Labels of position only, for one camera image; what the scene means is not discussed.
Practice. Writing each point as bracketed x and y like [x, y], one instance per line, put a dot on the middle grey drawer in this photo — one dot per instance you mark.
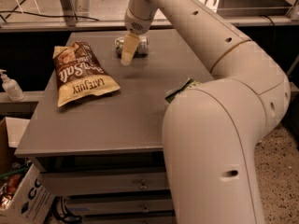
[120, 207]

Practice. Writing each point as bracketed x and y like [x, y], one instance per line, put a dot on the white pump bottle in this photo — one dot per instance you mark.
[11, 87]

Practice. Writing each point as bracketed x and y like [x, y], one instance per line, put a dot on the top grey drawer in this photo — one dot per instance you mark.
[105, 181]

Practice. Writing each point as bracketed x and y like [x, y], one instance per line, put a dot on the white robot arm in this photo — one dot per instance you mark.
[210, 130]

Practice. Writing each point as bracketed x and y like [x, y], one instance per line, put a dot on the bottom grey drawer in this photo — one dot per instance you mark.
[166, 218]

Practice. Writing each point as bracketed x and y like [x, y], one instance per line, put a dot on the grey metal frame post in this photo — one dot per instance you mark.
[69, 14]

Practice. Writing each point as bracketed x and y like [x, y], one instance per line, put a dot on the grey drawer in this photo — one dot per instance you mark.
[105, 181]
[166, 218]
[120, 207]

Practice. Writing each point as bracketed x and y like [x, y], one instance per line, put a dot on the brown Late July chip bag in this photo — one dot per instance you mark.
[79, 73]

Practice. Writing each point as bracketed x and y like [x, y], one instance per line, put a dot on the green Kettle chip bag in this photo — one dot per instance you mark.
[190, 83]

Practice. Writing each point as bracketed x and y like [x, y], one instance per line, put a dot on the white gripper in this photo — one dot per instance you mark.
[135, 24]

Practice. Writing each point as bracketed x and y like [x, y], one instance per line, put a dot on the white cardboard box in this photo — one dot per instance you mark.
[32, 201]

